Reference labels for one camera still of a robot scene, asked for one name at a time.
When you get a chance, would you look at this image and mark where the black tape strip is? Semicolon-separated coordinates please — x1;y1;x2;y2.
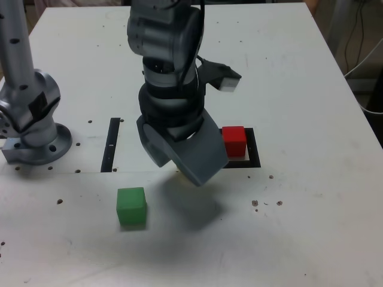
101;117;121;173

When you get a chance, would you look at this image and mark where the thin black cable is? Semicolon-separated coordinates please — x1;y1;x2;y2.
344;0;366;71

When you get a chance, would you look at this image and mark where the green cube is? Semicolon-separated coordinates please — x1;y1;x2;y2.
115;187;148;231

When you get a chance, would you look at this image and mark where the red cube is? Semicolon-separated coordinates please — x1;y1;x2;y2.
221;126;248;158

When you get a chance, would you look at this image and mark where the white cable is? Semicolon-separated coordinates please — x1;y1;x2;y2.
343;37;383;115

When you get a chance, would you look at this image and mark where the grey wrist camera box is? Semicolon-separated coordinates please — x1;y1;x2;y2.
199;58;242;92

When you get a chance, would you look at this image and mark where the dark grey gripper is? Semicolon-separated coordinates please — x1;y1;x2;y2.
136;108;230;188

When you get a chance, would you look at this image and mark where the black tape square outline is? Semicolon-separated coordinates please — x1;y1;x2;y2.
220;127;262;169

